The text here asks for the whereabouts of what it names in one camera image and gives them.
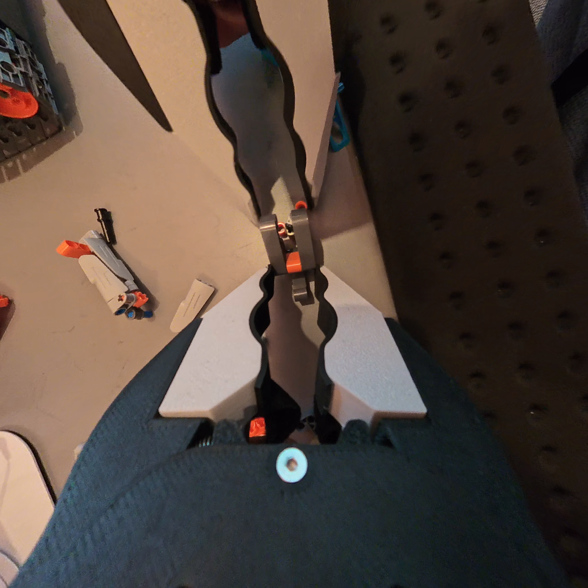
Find white curved blade panel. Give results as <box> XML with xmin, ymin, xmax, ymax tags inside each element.
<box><xmin>170</xmin><ymin>278</ymin><xmax>216</xmax><ymax>333</ymax></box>

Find grey white orange brick arm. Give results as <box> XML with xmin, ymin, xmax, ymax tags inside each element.
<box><xmin>56</xmin><ymin>229</ymin><xmax>154</xmax><ymax>321</ymax></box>

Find cyan plastic brick tool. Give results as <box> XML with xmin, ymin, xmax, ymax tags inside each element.
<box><xmin>328</xmin><ymin>83</ymin><xmax>351</xmax><ymax>152</ymax></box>

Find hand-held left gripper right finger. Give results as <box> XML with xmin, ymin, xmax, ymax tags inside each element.
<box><xmin>315</xmin><ymin>266</ymin><xmax>428</xmax><ymax>422</ymax></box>

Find black pin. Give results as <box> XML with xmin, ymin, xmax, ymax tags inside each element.
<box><xmin>94</xmin><ymin>208</ymin><xmax>117</xmax><ymax>244</ymax></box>

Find black perforated pad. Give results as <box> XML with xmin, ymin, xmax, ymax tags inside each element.
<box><xmin>340</xmin><ymin>0</ymin><xmax>588</xmax><ymax>588</ymax></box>

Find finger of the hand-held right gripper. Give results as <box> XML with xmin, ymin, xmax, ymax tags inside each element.
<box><xmin>106</xmin><ymin>0</ymin><xmax>261</xmax><ymax>222</ymax></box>
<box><xmin>245</xmin><ymin>0</ymin><xmax>343</xmax><ymax>208</ymax></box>

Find grey orange brick claw assembly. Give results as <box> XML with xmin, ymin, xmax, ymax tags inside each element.
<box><xmin>258</xmin><ymin>209</ymin><xmax>319</xmax><ymax>307</ymax></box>

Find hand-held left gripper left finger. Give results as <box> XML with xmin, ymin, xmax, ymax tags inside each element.
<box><xmin>158</xmin><ymin>266</ymin><xmax>276</xmax><ymax>421</ymax></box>

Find grey tracked toy robot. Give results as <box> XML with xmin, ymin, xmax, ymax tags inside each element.
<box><xmin>0</xmin><ymin>21</ymin><xmax>65</xmax><ymax>161</ymax></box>

